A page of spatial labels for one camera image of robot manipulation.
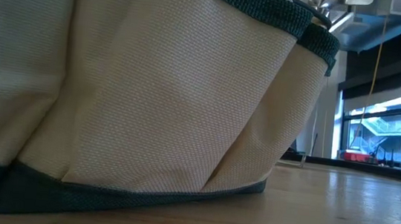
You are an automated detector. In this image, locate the beige green-trimmed gardening bag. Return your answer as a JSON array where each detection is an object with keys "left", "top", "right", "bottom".
[{"left": 0, "top": 0, "right": 346, "bottom": 224}]

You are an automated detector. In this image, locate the red box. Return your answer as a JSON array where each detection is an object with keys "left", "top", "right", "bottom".
[{"left": 342, "top": 151, "right": 371, "bottom": 164}]

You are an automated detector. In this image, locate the black aluminium table frame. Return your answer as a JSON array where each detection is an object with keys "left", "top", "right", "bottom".
[{"left": 279, "top": 150, "right": 401, "bottom": 183}]

